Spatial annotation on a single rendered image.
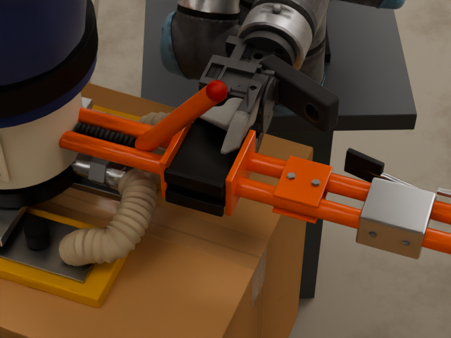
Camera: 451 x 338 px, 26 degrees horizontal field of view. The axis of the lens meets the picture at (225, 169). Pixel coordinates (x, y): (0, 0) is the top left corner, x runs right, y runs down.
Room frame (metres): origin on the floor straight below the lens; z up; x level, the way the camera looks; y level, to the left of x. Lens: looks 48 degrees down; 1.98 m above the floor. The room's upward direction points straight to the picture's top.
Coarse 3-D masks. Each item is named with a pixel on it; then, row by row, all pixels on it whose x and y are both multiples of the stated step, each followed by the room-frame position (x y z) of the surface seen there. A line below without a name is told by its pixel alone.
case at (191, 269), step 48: (96, 96) 0.99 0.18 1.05; (288, 144) 0.89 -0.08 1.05; (144, 240) 0.73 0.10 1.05; (192, 240) 0.73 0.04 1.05; (240, 240) 0.73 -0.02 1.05; (288, 240) 0.81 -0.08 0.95; (0, 288) 0.66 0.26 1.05; (144, 288) 0.66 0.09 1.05; (192, 288) 0.66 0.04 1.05; (240, 288) 0.66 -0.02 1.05; (288, 288) 0.83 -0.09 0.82; (0, 336) 0.61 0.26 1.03; (48, 336) 0.60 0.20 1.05; (96, 336) 0.60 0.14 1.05; (144, 336) 0.60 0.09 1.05; (192, 336) 0.60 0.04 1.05; (240, 336) 0.65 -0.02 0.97; (288, 336) 0.85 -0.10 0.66
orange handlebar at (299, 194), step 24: (96, 120) 0.80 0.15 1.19; (120, 120) 0.80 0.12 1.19; (72, 144) 0.77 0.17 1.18; (96, 144) 0.76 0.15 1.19; (120, 144) 0.76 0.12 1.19; (168, 144) 0.77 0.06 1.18; (144, 168) 0.74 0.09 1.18; (264, 168) 0.73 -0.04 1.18; (288, 168) 0.72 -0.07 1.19; (312, 168) 0.72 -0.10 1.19; (240, 192) 0.70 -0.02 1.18; (264, 192) 0.69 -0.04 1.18; (288, 192) 0.69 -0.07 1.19; (312, 192) 0.69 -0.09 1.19; (336, 192) 0.70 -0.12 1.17; (360, 192) 0.70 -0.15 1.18; (288, 216) 0.68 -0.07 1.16; (312, 216) 0.67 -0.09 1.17; (336, 216) 0.66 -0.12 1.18; (432, 216) 0.67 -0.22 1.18; (432, 240) 0.63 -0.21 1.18
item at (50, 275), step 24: (24, 216) 0.75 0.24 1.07; (48, 216) 0.76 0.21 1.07; (24, 240) 0.72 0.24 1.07; (48, 240) 0.71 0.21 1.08; (0, 264) 0.68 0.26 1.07; (24, 264) 0.68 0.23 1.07; (48, 264) 0.68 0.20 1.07; (96, 264) 0.68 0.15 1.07; (120, 264) 0.69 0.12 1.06; (48, 288) 0.66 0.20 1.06; (72, 288) 0.65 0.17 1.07; (96, 288) 0.65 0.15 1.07
